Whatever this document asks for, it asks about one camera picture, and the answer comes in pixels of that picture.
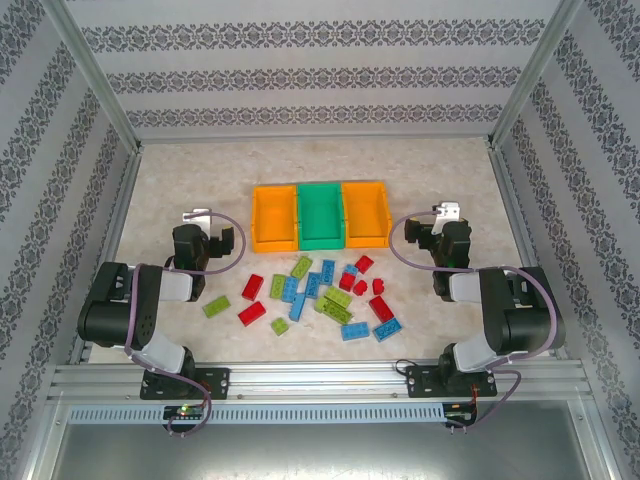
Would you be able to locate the orange plastic bin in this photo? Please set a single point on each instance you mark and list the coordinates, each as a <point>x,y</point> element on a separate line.
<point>272,220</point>
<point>365,215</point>

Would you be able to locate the small red lego brick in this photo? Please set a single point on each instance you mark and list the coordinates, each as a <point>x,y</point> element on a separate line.
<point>378,286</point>
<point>360,287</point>

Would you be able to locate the small blue lego brick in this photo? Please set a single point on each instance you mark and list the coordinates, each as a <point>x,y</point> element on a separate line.
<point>350,269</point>

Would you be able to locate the green plastic bin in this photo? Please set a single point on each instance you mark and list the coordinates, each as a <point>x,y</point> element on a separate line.
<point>320,215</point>

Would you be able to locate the small green lego brick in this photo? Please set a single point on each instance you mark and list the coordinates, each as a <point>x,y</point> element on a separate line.
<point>280,325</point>

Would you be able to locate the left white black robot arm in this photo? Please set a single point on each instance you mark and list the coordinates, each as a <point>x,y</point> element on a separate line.
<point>150,325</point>

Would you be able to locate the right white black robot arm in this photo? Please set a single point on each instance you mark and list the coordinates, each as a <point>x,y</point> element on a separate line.
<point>525,320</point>

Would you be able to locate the wide aluminium base beam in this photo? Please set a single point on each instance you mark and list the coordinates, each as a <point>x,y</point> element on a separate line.
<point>310,382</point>

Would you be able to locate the circuit board with green light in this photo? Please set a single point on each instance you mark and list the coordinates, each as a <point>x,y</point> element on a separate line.
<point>185,411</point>

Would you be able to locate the small dark circuit board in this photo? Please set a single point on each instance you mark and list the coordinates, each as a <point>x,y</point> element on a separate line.
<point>460,417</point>

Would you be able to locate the grey metal sheet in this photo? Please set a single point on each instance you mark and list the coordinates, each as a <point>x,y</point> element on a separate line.
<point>320,455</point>

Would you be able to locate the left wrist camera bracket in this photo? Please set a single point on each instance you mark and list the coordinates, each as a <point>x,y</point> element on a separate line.
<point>197,215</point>

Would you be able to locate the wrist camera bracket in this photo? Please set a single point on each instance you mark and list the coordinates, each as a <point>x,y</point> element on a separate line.
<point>197,215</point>
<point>450,210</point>

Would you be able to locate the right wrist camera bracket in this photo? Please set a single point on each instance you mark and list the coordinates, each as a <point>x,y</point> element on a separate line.
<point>450,210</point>

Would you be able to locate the aluminium side rail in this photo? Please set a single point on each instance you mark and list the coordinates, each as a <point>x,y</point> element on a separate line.
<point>517,225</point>
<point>109,250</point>

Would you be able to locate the aluminium frame post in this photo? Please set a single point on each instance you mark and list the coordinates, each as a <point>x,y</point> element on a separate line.
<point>95,75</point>
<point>532,75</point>

